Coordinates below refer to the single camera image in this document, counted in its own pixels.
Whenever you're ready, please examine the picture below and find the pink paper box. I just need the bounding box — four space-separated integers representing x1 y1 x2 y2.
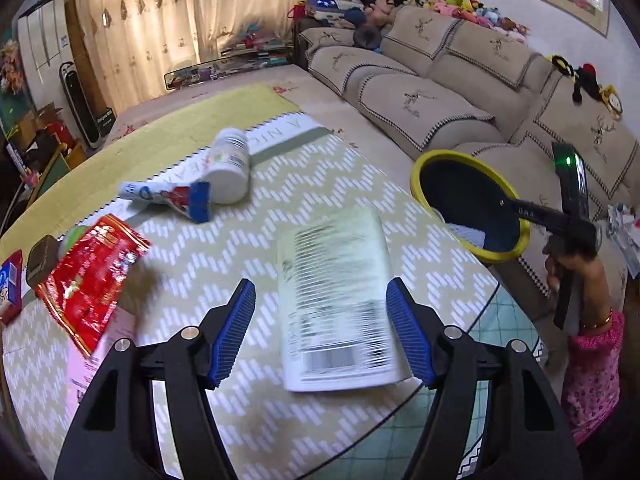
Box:
65 306 137 422

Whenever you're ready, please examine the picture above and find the red snack wrapper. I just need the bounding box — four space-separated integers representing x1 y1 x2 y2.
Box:
36 214 151 358

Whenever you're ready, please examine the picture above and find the white floral carton box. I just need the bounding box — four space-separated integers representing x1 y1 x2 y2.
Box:
277 206 410 392

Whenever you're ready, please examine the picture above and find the blue red toothpaste tube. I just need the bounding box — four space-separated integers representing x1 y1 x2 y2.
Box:
118 181 210 223

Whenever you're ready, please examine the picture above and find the white plastic jar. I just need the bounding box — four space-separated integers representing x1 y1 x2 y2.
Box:
203 128 250 205

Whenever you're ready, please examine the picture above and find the pink sleeved right forearm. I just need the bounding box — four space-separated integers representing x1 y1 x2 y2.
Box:
561 312 625 445

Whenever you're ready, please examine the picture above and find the yellow rimmed trash bin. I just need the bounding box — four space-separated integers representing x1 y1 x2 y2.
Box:
410 150 530 266

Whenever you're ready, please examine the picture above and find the person's right hand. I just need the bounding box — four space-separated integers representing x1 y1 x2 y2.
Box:
542 235 611 326

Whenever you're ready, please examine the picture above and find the beige sectional sofa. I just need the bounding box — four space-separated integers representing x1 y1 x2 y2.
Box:
294 4 640 321

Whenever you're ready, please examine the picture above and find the black yellow plush toy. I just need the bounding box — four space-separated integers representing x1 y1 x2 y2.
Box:
547 54 624 120

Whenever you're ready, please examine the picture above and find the dark brown small box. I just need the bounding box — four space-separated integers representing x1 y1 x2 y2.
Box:
26 234 60 289

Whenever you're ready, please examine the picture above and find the blue red card pack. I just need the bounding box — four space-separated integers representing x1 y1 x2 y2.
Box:
0 249 23 325

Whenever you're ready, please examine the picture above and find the floral floor rug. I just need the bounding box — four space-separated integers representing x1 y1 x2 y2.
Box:
103 65 412 188

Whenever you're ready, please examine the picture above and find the pile of plush toys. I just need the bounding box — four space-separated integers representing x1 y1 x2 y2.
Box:
362 0 528 44

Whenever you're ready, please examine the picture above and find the black tower fan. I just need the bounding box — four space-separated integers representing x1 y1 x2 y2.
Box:
58 62 103 151

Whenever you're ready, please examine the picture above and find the white cabinet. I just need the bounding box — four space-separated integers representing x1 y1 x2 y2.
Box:
16 0 80 131

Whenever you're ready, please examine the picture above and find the beige curtain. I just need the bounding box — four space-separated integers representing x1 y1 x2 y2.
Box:
74 0 303 112

